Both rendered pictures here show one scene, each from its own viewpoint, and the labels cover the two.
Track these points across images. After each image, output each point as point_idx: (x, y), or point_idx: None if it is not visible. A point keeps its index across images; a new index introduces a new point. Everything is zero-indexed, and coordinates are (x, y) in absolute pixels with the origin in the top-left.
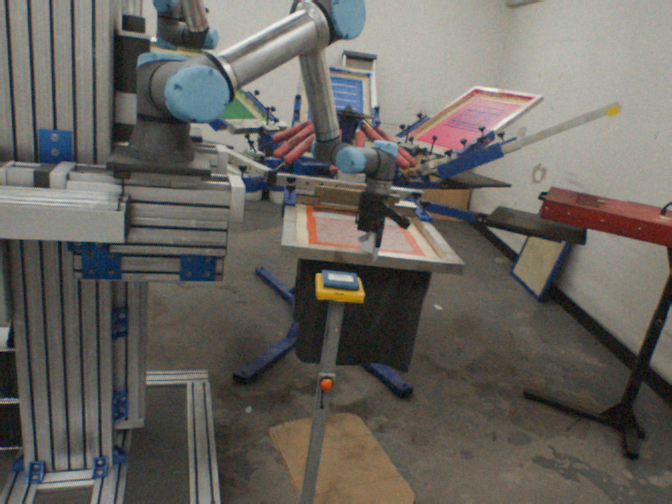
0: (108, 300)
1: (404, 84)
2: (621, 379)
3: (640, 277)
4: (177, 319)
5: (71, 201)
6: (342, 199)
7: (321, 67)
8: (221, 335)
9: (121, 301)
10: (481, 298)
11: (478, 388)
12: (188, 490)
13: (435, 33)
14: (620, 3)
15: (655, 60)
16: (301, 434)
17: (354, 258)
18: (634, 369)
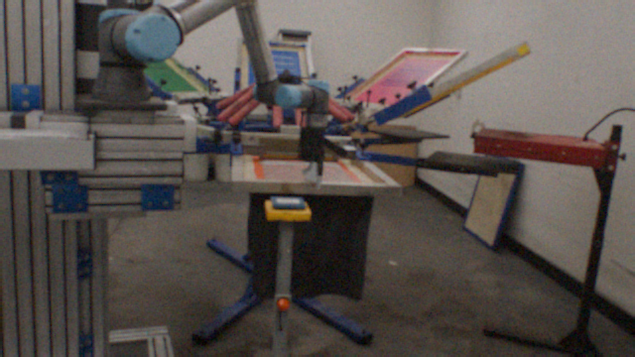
0: (73, 240)
1: (340, 57)
2: (577, 312)
3: (581, 211)
4: (131, 292)
5: (47, 135)
6: (286, 148)
7: (256, 19)
8: (177, 302)
9: (85, 243)
10: (435, 252)
11: (438, 330)
12: None
13: (365, 7)
14: None
15: (566, 12)
16: None
17: (300, 188)
18: (582, 293)
